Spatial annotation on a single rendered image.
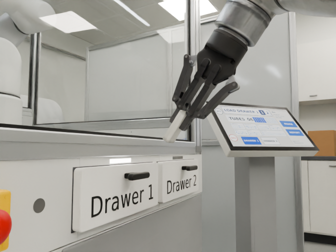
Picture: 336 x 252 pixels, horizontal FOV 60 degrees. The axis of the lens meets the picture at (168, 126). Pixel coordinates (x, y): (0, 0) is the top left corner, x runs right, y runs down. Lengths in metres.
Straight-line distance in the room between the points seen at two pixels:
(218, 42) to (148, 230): 0.49
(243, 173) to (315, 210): 2.09
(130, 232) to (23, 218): 0.30
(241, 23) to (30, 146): 0.40
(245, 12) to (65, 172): 0.41
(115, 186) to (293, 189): 1.71
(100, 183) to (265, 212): 1.07
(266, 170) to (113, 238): 1.00
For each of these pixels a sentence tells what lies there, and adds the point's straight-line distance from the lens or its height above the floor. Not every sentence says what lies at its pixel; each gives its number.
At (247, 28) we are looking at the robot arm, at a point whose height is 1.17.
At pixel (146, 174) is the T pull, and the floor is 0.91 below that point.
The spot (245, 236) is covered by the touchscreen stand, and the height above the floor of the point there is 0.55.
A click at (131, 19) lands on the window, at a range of 0.79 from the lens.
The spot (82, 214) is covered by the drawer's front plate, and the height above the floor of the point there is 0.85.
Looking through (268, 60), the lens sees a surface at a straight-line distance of 2.30.
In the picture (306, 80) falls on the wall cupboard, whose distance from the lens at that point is 3.89.
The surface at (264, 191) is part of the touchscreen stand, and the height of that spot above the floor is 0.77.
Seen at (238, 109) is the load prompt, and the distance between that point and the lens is 1.49.
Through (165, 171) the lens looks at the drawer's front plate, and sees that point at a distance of 0.81.
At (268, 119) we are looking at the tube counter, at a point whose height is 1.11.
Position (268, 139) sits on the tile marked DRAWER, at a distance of 1.42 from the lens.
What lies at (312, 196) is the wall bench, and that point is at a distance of 3.48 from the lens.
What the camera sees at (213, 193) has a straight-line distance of 2.35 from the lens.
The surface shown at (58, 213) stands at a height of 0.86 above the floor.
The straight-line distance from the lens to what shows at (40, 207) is 0.50.
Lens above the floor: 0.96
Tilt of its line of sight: 5 degrees up
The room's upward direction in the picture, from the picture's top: straight up
